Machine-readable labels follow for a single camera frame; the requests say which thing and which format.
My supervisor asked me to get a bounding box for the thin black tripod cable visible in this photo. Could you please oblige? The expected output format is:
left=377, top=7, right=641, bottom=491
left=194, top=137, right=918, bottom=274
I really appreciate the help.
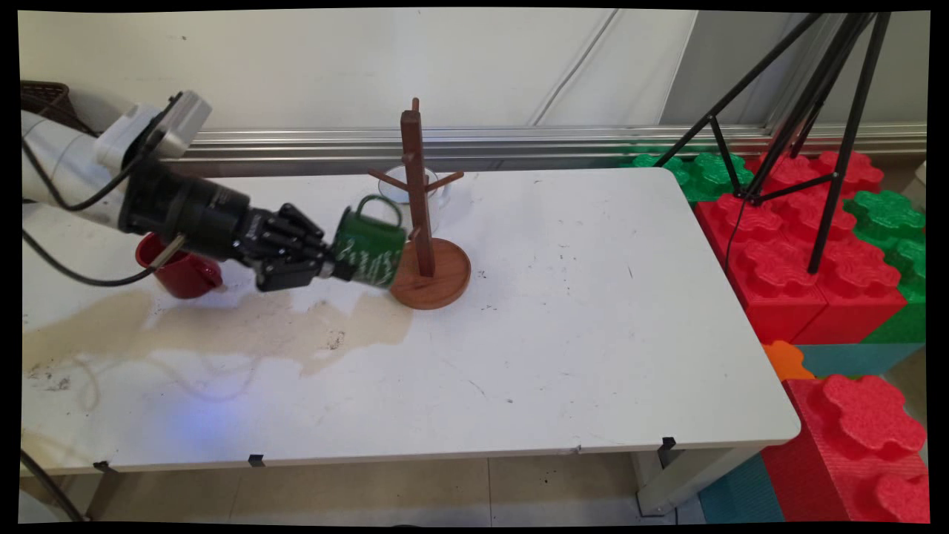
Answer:
left=724, top=194, right=751, bottom=286

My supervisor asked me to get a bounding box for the aluminium rail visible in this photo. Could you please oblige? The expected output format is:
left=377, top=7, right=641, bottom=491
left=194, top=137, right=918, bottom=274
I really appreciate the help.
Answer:
left=167, top=124, right=927, bottom=177

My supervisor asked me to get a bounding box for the orange foam piece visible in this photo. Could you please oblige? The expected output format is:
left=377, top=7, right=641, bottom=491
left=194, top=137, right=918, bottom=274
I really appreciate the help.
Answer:
left=762, top=340, right=816, bottom=383

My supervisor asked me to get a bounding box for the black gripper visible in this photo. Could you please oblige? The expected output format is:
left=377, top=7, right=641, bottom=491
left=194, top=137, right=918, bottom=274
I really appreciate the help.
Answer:
left=117, top=166, right=336, bottom=292

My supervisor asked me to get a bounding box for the black rod under table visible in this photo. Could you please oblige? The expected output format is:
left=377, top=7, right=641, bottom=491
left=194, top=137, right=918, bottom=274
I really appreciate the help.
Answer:
left=21, top=449, right=86, bottom=523

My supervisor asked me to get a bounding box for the teal foam block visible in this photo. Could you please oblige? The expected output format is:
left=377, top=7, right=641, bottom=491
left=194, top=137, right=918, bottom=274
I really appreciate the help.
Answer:
left=697, top=452, right=787, bottom=524

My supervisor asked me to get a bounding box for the wooden mug tree stand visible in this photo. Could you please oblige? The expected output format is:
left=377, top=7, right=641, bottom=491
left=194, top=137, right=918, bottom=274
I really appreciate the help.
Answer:
left=368, top=98, right=472, bottom=311

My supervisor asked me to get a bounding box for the black tripod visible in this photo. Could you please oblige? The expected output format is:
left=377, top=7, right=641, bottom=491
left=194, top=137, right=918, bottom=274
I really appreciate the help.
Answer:
left=652, top=11, right=894, bottom=276

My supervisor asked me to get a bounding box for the green enamel mug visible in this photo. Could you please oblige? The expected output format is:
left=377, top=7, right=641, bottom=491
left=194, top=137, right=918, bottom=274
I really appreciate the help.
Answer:
left=329, top=194, right=409, bottom=289

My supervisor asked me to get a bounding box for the tall red foam block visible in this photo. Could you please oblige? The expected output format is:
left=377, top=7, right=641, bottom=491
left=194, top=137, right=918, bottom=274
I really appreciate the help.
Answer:
left=762, top=374, right=931, bottom=524

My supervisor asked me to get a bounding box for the brown wicker basket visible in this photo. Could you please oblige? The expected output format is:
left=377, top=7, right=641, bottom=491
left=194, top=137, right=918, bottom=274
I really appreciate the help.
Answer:
left=21, top=80, right=99, bottom=139

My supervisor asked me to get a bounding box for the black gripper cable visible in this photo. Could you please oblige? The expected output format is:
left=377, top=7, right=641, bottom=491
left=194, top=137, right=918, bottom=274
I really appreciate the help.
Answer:
left=22, top=228, right=188, bottom=288

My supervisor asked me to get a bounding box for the clear glass cup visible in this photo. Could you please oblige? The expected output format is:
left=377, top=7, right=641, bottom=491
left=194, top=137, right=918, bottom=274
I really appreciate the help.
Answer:
left=379, top=165, right=452, bottom=232

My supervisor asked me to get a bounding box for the teal foam mat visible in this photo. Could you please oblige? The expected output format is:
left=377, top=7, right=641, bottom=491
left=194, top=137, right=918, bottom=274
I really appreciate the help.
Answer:
left=797, top=343, right=925, bottom=380

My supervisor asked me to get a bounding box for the small green foam block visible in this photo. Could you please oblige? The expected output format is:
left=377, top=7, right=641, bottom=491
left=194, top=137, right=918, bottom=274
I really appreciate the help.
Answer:
left=630, top=152, right=758, bottom=203

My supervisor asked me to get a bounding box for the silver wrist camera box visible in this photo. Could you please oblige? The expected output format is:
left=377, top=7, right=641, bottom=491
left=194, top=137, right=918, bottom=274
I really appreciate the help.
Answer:
left=95, top=90, right=213, bottom=173

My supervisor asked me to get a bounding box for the black camera cable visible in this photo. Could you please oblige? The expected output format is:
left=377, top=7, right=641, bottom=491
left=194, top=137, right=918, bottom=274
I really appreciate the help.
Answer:
left=22, top=93, right=183, bottom=214

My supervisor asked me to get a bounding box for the red mug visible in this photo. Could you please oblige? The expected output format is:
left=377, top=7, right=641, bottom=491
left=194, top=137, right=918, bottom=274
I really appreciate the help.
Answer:
left=135, top=232, right=224, bottom=300

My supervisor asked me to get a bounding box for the large green foam block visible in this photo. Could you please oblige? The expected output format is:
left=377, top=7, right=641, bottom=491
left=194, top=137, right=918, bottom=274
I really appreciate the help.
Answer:
left=844, top=189, right=927, bottom=345

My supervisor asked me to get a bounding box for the white table leg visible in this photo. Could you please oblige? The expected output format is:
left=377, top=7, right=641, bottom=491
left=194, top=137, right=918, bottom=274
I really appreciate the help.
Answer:
left=632, top=445, right=766, bottom=518

